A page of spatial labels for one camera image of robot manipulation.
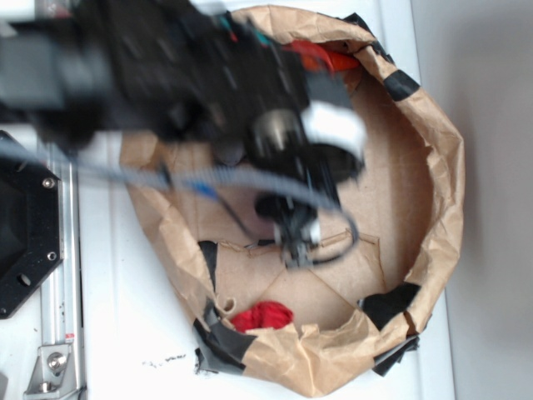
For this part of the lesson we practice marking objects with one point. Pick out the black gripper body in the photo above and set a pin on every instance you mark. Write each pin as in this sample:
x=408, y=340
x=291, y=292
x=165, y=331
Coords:
x=320, y=147

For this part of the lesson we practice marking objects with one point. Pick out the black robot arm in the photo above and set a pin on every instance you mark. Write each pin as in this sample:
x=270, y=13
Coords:
x=163, y=66

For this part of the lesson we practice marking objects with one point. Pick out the orange plastic carrot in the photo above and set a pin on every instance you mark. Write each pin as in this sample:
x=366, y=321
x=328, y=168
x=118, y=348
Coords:
x=333, y=60

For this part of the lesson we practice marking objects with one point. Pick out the red crumpled cloth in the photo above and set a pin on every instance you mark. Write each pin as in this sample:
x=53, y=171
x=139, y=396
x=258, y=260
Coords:
x=265, y=314

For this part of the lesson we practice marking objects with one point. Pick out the brown paper bag bin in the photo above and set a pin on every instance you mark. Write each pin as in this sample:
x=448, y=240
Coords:
x=313, y=331

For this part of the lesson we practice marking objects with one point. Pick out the black hexagonal base plate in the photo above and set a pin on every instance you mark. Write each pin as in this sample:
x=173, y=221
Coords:
x=30, y=224

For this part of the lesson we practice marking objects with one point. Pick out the aluminium extrusion rail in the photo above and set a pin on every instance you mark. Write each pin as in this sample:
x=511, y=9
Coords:
x=61, y=292

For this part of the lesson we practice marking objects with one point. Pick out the metal corner bracket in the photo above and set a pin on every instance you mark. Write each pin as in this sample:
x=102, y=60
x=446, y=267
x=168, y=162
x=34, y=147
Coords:
x=54, y=374

